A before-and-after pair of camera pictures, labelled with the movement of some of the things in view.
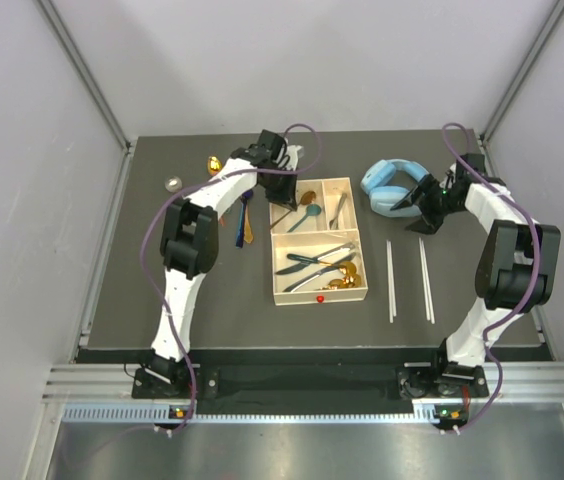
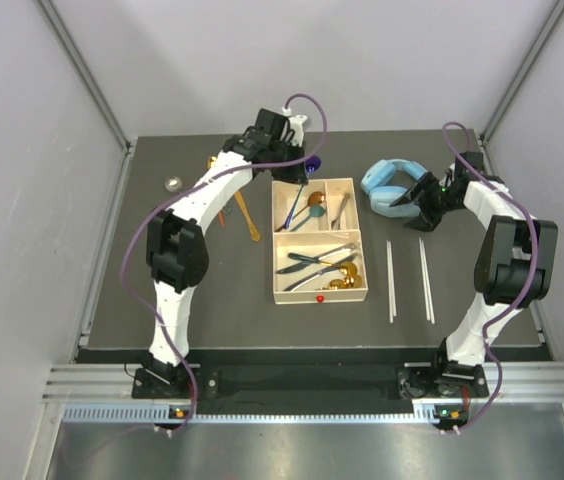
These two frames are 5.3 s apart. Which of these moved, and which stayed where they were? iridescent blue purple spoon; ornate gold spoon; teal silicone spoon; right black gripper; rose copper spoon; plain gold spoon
Moved: rose copper spoon; iridescent blue purple spoon
Stayed: teal silicone spoon; plain gold spoon; ornate gold spoon; right black gripper
